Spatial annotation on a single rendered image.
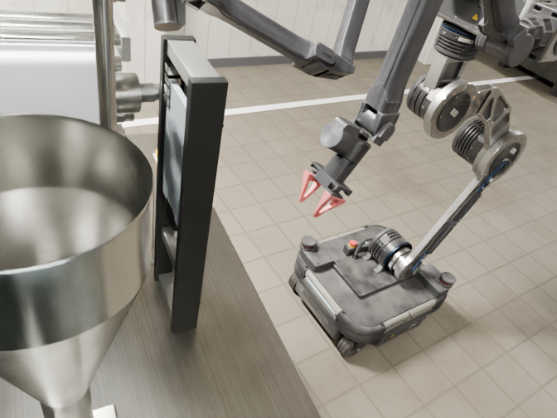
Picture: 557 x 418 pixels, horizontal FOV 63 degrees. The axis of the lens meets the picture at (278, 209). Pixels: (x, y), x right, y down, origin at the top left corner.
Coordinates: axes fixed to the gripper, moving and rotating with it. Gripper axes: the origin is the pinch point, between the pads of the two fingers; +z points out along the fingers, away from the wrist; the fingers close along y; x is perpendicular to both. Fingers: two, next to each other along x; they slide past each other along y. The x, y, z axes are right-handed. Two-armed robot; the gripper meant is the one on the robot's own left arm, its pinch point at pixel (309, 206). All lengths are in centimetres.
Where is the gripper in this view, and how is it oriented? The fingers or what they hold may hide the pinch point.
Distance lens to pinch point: 108.0
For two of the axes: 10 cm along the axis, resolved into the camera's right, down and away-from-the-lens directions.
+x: 6.3, 1.9, 7.5
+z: -5.8, 7.7, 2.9
